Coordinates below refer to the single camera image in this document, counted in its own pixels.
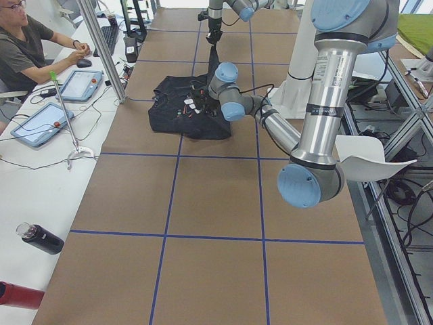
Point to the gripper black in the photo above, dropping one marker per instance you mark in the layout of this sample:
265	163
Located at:
214	26
203	99

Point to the black graphic t-shirt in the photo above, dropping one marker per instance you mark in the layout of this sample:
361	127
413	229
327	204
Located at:
173	110

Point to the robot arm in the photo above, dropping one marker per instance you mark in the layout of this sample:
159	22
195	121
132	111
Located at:
244	9
343	31

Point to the black keyboard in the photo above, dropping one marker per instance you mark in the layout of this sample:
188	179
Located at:
110	34

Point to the far teach pendant tablet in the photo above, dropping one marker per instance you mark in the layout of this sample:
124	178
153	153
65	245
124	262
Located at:
81	85

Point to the teach pendant tablet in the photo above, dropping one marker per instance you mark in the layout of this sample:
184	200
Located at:
81	85
40	127

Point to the black computer mouse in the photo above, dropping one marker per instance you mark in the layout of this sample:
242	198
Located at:
84	63

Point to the reacher grabber tool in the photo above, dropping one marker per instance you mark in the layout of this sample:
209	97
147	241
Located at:
78	151

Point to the near teach pendant tablet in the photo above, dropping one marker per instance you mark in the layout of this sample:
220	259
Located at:
40	127

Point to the white plastic chair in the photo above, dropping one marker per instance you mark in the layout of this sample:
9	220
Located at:
362	159

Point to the seated person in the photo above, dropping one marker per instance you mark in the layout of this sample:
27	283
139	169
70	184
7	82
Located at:
23	64

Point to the black water bottle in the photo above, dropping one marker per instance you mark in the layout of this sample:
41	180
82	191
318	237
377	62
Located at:
40	238

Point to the red bottle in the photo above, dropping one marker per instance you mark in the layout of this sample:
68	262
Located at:
14	295

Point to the aluminium frame post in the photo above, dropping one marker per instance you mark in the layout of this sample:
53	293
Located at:
88	13

